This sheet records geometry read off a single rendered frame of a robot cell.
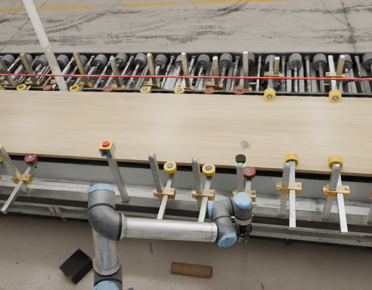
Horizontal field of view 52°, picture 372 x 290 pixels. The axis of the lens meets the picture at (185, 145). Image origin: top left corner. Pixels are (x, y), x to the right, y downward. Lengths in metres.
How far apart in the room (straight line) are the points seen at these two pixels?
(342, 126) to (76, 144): 1.82
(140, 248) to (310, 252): 1.32
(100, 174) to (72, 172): 0.22
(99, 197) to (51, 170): 1.34
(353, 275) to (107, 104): 2.21
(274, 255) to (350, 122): 1.13
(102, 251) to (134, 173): 0.85
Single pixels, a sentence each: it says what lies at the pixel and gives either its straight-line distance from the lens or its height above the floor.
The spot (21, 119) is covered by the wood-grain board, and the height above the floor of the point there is 0.90.
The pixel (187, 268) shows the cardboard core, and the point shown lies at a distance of 2.98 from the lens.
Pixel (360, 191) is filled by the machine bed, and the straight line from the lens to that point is 2.63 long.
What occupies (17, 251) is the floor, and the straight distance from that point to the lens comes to 3.60.
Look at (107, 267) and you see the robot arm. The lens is 2.12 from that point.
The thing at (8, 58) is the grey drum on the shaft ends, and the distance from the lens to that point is 4.31.
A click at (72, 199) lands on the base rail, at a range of 2.75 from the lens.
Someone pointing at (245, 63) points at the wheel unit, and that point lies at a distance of 2.99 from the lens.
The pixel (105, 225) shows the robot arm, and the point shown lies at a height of 1.41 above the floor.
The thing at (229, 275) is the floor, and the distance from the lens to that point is 3.02.
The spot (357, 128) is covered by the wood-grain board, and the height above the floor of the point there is 0.90.
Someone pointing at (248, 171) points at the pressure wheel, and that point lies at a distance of 2.38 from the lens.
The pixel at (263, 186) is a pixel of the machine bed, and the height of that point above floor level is 0.70.
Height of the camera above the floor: 2.69
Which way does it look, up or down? 44 degrees down
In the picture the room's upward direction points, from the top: 9 degrees counter-clockwise
